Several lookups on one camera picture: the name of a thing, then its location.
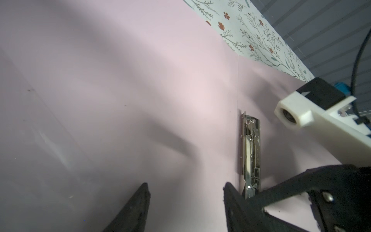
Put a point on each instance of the pink file folder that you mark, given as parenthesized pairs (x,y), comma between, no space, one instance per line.
(98,97)

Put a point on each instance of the metal folder clip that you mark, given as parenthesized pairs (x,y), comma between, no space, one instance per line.
(250,155)

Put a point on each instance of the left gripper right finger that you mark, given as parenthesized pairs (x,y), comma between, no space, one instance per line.
(243,214)

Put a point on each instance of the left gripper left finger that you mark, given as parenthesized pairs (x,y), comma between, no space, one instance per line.
(132,217)

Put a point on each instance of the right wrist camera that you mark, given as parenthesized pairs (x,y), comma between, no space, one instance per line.
(321,109)

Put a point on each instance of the floral table mat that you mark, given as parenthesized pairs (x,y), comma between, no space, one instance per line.
(246,31)

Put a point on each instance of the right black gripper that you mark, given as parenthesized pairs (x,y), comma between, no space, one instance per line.
(340,200)

